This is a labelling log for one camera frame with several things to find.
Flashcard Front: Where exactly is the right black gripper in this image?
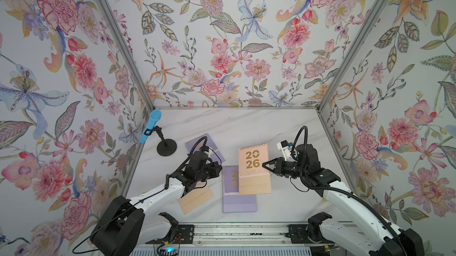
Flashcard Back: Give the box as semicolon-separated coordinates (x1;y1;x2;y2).
263;158;308;180

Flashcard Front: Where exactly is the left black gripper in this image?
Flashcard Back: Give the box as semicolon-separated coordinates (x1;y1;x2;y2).
195;160;224;182

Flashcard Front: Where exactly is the purple calendar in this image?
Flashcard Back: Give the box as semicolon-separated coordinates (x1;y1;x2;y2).
222;166;258;214
185;134;225;164

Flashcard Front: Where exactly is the peach calendar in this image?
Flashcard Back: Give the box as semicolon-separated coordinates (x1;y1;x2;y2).
238;143;272;195
178;187;213;214

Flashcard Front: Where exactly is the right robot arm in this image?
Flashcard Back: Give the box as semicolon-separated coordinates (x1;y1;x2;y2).
262;142;425;256

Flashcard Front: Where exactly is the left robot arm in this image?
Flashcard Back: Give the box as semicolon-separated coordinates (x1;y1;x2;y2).
89;145;222;256

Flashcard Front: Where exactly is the blue microphone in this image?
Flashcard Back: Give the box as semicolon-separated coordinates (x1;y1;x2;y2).
140;109;162;144

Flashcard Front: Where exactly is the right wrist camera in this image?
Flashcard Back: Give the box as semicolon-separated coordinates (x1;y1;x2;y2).
277;140;293;160

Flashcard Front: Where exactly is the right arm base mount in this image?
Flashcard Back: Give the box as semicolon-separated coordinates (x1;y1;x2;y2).
285;224;334;245

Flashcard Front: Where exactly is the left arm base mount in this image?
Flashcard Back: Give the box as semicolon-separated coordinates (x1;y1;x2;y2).
146;225;195;245

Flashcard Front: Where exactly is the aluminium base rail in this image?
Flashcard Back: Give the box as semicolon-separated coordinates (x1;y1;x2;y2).
87;222;393;249

